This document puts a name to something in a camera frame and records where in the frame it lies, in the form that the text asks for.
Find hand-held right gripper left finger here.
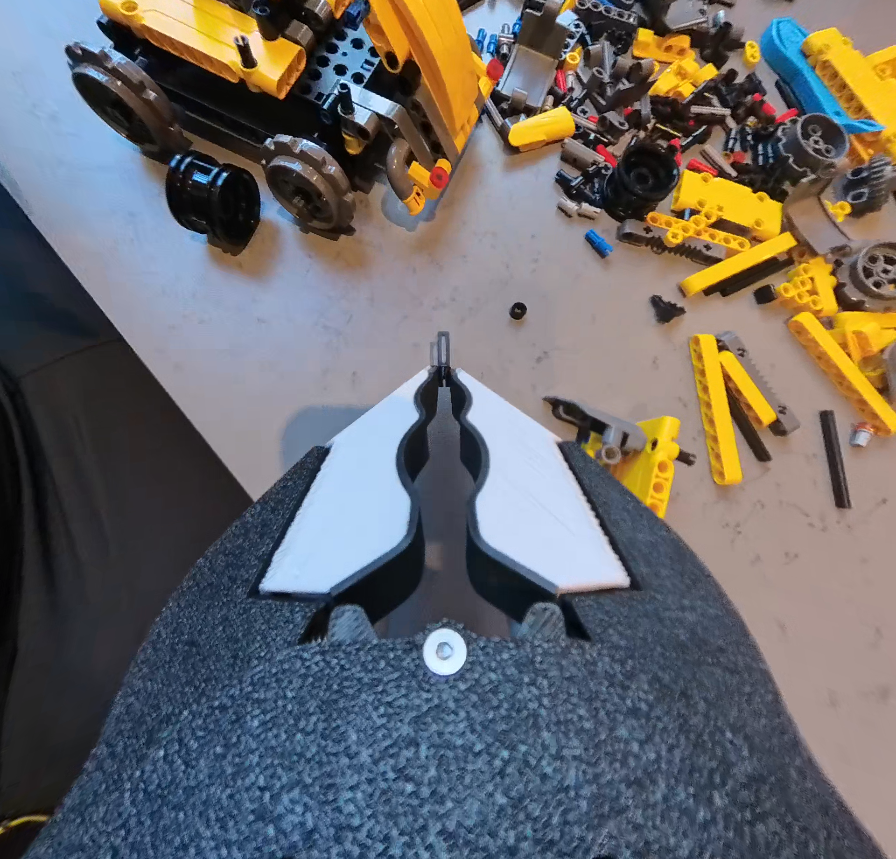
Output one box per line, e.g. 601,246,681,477
259,366,443,600

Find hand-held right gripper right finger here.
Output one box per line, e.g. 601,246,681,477
447,368,632,597

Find small yellow grey brick assembly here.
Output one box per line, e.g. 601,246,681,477
545,396,697,520

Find black toy wheel rim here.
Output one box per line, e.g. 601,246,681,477
605,141,681,223
166,151,261,254

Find grey desk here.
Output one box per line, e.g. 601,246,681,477
0,0,896,839

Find long yellow beam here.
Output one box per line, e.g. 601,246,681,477
678,231,799,299
689,334,743,485
787,311,896,436

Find black beam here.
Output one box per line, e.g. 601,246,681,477
724,383,772,462

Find short yellow beam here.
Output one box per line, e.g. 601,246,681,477
717,350,778,429

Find grey gear rack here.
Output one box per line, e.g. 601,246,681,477
715,330,801,436
616,218,729,266

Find person's legs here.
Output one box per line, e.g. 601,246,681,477
0,180,253,846

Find short black axle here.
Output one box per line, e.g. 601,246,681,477
819,410,853,510

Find yellow rectangular panel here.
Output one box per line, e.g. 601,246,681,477
671,169,784,240

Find yellow rounded fairing piece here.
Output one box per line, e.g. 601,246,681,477
507,106,576,152

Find grey toothed wheel hub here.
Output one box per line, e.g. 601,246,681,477
836,242,896,313

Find grey round hub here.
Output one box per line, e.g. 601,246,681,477
780,113,850,177

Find pile of building brick pieces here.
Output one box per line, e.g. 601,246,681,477
448,0,896,436

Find dark grey gear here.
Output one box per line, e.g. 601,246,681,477
836,155,896,216

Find yellow toy vehicle model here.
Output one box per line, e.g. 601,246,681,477
65,0,506,238

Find blue curved panel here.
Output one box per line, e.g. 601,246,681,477
759,18,884,135

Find yellow beam frame assembly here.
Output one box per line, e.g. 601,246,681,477
801,28,896,163

